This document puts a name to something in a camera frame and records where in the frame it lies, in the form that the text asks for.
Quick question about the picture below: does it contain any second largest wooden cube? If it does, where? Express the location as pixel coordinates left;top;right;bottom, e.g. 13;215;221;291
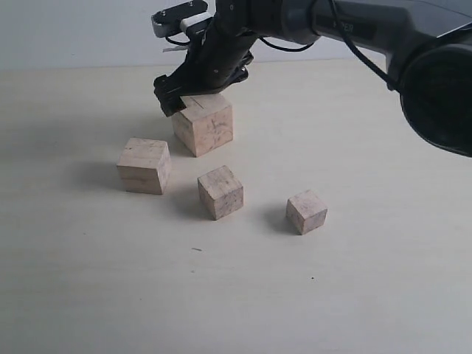
117;138;171;195

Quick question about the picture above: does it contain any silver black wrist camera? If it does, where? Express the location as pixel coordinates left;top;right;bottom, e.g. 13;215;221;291
151;0;212;38

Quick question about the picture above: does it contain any smallest wooden cube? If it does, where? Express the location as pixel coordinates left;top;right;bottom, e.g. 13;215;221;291
285;190;328;235

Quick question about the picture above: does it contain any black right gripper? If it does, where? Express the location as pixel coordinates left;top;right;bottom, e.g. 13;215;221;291
153;14;258;117

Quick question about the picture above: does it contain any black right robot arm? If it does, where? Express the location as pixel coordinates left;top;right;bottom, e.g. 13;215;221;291
151;1;471;156

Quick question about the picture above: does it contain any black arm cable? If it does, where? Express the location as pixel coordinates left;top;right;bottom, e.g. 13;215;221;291
254;0;406;93

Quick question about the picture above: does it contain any third largest wooden cube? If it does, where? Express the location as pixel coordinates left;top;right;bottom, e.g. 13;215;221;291
197;165;244;221

